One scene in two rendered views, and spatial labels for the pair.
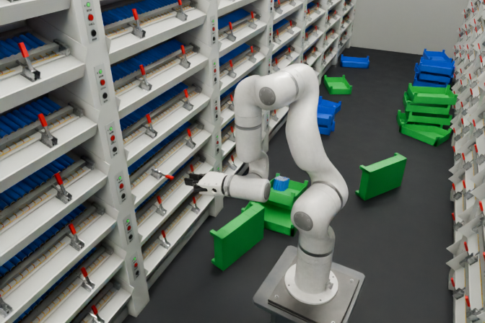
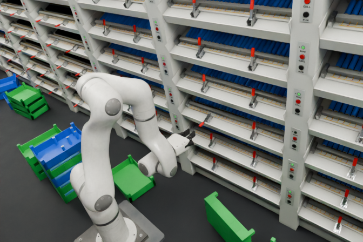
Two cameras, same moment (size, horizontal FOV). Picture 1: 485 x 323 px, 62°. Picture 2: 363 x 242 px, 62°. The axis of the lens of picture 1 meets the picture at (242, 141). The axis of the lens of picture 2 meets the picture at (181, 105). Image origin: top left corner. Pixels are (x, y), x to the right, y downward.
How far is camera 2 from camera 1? 1.91 m
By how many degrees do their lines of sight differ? 88
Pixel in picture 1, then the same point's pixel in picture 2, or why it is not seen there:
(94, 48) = (152, 7)
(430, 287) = not seen: outside the picture
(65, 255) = not seen: hidden behind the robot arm
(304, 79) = (86, 96)
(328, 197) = (77, 179)
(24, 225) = (129, 65)
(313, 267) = not seen: hidden behind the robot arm
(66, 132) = (145, 42)
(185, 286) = (199, 194)
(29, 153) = (129, 38)
